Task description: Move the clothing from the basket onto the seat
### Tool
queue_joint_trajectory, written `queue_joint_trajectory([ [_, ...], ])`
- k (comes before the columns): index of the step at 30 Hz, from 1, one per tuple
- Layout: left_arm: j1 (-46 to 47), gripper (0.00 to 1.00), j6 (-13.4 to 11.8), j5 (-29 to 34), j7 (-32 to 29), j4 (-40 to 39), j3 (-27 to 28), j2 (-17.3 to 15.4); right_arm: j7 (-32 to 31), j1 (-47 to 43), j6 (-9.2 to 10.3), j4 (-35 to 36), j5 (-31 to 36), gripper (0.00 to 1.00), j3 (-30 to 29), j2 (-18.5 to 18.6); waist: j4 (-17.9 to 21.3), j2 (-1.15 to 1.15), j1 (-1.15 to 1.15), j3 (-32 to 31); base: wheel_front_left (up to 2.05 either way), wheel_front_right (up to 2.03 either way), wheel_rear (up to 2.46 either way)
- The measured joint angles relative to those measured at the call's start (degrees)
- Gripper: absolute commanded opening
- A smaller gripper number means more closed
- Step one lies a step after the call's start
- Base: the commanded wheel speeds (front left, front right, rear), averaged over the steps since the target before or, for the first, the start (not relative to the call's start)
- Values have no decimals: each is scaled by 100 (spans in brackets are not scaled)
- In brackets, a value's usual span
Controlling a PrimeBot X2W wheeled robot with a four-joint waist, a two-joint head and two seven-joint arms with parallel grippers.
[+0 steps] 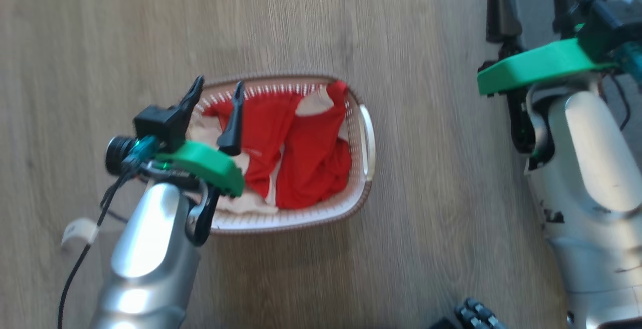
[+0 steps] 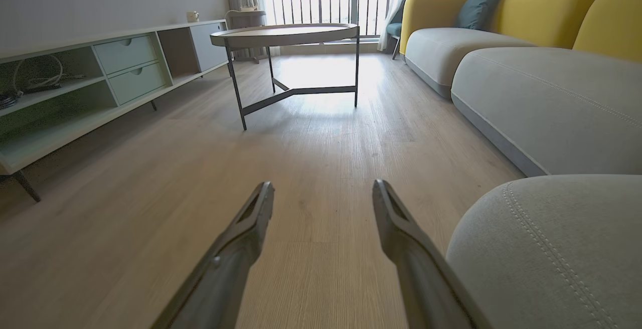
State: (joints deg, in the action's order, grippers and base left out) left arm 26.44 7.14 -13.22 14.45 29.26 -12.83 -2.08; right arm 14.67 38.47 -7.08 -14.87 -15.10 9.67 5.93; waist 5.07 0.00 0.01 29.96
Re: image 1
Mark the white cable label tag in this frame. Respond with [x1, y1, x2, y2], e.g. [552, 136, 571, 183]
[61, 217, 100, 250]

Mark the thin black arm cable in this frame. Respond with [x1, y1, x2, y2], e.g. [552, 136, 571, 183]
[58, 166, 146, 329]
[601, 72, 632, 132]

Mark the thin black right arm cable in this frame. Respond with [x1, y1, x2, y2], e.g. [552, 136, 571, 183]
[601, 72, 632, 132]

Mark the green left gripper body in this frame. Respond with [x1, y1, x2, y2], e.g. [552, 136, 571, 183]
[155, 140, 245, 197]

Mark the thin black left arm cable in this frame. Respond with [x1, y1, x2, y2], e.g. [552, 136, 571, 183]
[58, 166, 146, 329]

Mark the cream white clothing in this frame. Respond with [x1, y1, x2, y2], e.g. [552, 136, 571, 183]
[188, 86, 352, 215]

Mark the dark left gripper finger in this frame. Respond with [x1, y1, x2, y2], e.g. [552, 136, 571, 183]
[216, 81, 245, 157]
[177, 75, 205, 139]

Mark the woven plastic laundry basket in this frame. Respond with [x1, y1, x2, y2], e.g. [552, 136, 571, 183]
[188, 72, 377, 234]

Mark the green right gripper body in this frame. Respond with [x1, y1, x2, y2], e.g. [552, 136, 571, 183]
[477, 38, 618, 96]

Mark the red clothing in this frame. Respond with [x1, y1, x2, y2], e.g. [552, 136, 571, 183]
[201, 81, 353, 210]

